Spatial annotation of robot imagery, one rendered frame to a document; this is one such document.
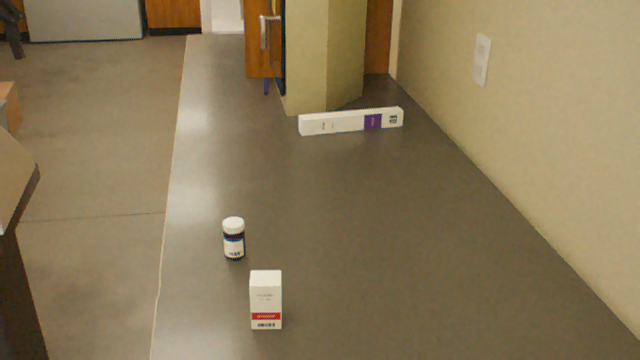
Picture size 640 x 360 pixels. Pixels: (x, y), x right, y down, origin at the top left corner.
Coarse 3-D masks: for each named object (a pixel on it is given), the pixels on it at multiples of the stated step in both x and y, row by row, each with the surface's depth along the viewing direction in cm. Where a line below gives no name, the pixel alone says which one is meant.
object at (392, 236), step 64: (192, 64) 205; (192, 128) 152; (256, 128) 153; (384, 128) 154; (192, 192) 121; (256, 192) 122; (320, 192) 122; (384, 192) 123; (448, 192) 123; (192, 256) 100; (256, 256) 101; (320, 256) 101; (384, 256) 102; (448, 256) 102; (512, 256) 102; (192, 320) 86; (320, 320) 86; (384, 320) 87; (448, 320) 87; (512, 320) 87; (576, 320) 87
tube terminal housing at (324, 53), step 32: (288, 0) 147; (320, 0) 148; (352, 0) 158; (288, 32) 150; (320, 32) 152; (352, 32) 162; (288, 64) 154; (320, 64) 156; (352, 64) 167; (288, 96) 158; (320, 96) 160; (352, 96) 172
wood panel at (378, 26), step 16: (256, 0) 181; (368, 0) 187; (384, 0) 188; (256, 16) 183; (368, 16) 190; (384, 16) 191; (256, 32) 186; (368, 32) 192; (384, 32) 193; (256, 48) 188; (368, 48) 195; (384, 48) 196; (256, 64) 190; (368, 64) 197; (384, 64) 198
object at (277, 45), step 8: (280, 0) 148; (272, 8) 170; (280, 8) 149; (280, 16) 150; (272, 24) 173; (280, 24) 151; (272, 32) 174; (280, 32) 152; (272, 40) 176; (280, 40) 153; (272, 48) 177; (280, 48) 154; (272, 56) 179; (280, 56) 155; (272, 64) 181; (280, 64) 156; (280, 72) 158; (280, 80) 159; (280, 88) 160
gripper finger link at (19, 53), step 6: (12, 24) 114; (6, 30) 115; (12, 30) 114; (6, 36) 116; (12, 36) 115; (12, 42) 115; (18, 42) 115; (12, 48) 116; (18, 48) 115; (18, 54) 116; (24, 54) 116
